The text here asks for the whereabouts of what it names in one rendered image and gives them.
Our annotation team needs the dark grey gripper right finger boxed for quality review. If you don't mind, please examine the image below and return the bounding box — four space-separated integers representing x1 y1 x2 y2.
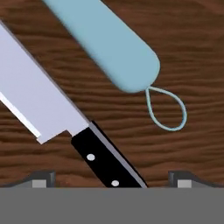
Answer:
168 171 224 189

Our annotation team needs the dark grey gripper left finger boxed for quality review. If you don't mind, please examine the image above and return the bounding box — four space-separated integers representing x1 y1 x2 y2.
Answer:
0 170 56 189

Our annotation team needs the light blue peeler with loop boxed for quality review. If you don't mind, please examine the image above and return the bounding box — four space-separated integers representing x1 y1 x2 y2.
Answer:
41 0 187 132

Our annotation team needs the black-handled kitchen knife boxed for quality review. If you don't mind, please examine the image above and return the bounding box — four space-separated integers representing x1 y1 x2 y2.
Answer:
0 20 149 189

